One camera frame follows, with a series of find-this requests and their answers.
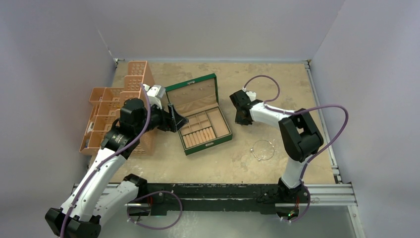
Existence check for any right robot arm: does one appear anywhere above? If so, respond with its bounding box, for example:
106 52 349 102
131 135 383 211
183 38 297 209
229 90 324 202

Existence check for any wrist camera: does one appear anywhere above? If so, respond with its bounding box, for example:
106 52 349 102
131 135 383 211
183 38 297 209
143 84 166 109
242 87 257 102

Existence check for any orange plastic tiered organizer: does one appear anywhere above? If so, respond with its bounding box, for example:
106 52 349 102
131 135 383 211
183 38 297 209
79 61 155 155

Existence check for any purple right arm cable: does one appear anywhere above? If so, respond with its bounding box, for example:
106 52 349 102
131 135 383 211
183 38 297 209
242 74 349 224

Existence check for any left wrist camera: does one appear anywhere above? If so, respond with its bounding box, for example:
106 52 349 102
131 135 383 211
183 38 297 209
143 84 166 109

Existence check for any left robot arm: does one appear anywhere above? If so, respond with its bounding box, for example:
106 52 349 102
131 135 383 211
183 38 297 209
45 98 189 238

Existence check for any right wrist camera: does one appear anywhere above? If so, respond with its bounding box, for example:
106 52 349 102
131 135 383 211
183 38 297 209
242 87 257 102

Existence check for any silver chain necklace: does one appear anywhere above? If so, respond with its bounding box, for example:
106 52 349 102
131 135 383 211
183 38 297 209
250 139 275 162

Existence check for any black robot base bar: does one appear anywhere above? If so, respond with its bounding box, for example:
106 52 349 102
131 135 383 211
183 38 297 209
123 174 310 220

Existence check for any green jewelry box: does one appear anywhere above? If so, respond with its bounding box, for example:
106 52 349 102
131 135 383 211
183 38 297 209
165 73 233 156

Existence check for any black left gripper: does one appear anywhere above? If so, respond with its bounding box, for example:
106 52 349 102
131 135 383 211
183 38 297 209
135 99 187 135

